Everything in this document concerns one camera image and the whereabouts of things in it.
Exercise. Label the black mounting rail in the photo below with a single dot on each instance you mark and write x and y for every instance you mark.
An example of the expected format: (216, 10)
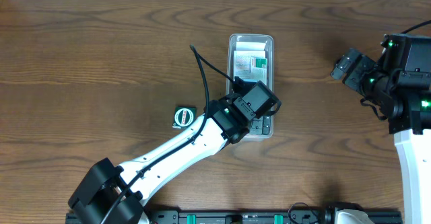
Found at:
(299, 216)

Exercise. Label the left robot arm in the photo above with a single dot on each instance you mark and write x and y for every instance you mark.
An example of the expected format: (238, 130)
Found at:
(118, 194)

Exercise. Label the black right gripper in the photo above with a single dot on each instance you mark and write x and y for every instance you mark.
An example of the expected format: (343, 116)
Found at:
(352, 70)

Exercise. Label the green square box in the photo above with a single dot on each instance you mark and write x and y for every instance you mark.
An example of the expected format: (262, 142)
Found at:
(184, 116)

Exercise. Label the clear plastic container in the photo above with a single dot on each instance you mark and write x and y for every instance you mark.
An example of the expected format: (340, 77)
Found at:
(253, 42)

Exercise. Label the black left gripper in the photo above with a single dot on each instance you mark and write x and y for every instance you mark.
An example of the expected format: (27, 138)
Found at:
(270, 112)

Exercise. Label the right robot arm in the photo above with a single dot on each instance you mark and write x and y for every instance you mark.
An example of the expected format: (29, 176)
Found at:
(414, 158)

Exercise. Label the blue medicine box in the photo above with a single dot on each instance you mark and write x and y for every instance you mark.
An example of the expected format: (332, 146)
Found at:
(242, 63)

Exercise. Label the white green medicine box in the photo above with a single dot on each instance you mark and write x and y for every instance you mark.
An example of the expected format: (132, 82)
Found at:
(259, 69)

